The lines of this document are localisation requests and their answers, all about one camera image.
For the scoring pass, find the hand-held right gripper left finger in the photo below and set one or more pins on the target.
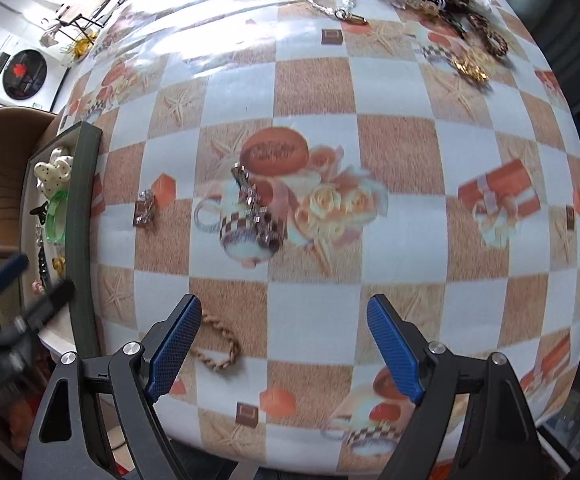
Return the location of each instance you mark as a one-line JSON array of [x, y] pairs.
[[175, 345]]

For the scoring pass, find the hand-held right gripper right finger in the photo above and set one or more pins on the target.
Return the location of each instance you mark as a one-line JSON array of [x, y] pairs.
[[394, 350]]

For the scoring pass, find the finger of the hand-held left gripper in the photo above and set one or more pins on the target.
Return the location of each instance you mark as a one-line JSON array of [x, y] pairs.
[[50, 302], [7, 272]]

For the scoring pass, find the black beaded hair accessory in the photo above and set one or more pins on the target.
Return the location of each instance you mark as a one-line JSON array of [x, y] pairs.
[[42, 260]]

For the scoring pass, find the dark green jewelry box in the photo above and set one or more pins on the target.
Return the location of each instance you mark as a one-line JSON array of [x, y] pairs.
[[84, 240]]

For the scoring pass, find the green hair claw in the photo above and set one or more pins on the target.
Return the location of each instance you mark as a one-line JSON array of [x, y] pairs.
[[57, 215]]

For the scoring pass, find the beige chair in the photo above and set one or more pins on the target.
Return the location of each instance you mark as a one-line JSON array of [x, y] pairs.
[[0, 180]]

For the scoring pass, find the checkered printed tablecloth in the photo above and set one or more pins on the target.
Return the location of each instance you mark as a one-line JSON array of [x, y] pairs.
[[320, 285]]

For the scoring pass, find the white polka dot scrunchie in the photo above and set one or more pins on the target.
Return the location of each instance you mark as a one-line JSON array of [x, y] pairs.
[[55, 172]]

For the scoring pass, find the silver rhinestone hair clip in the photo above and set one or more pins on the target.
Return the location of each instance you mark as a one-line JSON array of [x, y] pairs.
[[145, 207]]

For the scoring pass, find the black rhinestone hair clip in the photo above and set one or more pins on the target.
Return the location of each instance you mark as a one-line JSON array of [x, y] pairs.
[[255, 210]]

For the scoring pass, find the white washing machine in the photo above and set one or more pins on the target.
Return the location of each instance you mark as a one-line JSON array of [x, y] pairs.
[[25, 72]]

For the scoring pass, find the gold brooch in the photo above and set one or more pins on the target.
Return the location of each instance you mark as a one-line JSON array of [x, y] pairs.
[[469, 67]]

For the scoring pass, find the black frame folding chair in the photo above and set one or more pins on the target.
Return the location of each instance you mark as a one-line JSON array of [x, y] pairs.
[[85, 5]]

